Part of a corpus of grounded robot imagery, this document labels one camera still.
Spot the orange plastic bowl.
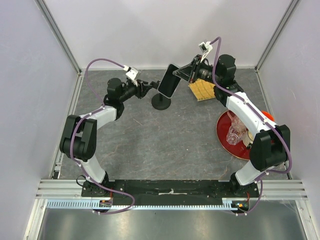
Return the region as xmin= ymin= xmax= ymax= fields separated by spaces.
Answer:
xmin=262 ymin=111 xmax=275 ymax=121

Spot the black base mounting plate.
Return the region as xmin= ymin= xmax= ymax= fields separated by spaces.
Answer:
xmin=81 ymin=178 xmax=259 ymax=206

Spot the red round tray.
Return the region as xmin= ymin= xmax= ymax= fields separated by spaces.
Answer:
xmin=216 ymin=110 xmax=251 ymax=161

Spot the clear glass cup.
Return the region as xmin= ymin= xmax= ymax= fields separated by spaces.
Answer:
xmin=226 ymin=110 xmax=247 ymax=146

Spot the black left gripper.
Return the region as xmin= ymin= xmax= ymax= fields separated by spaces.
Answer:
xmin=119 ymin=79 xmax=153 ymax=103

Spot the slotted cable duct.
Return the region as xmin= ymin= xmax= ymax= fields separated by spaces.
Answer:
xmin=46 ymin=197 xmax=251 ymax=210

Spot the woven bamboo tray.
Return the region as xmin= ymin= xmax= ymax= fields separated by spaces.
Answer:
xmin=188 ymin=78 xmax=216 ymax=102

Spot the black phone stand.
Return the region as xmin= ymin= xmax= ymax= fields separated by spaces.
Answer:
xmin=151 ymin=91 xmax=171 ymax=111

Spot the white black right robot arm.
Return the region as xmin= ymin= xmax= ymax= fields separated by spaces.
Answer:
xmin=173 ymin=54 xmax=292 ymax=197

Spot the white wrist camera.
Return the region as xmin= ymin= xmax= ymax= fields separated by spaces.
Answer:
xmin=198 ymin=41 xmax=213 ymax=62
xmin=123 ymin=65 xmax=140 ymax=86

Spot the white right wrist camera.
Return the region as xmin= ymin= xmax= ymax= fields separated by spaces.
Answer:
xmin=198 ymin=41 xmax=213 ymax=62

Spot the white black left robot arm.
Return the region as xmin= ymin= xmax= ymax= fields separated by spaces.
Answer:
xmin=59 ymin=78 xmax=160 ymax=197

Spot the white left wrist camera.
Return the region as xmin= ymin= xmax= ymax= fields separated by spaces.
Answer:
xmin=123 ymin=65 xmax=140 ymax=86

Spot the cream ceramic cup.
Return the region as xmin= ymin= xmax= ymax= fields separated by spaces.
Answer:
xmin=242 ymin=131 xmax=254 ymax=149

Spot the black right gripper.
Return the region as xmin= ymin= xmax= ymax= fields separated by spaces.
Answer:
xmin=173 ymin=54 xmax=222 ymax=85

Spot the black phone clear case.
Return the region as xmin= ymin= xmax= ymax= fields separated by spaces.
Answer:
xmin=157 ymin=63 xmax=181 ymax=99

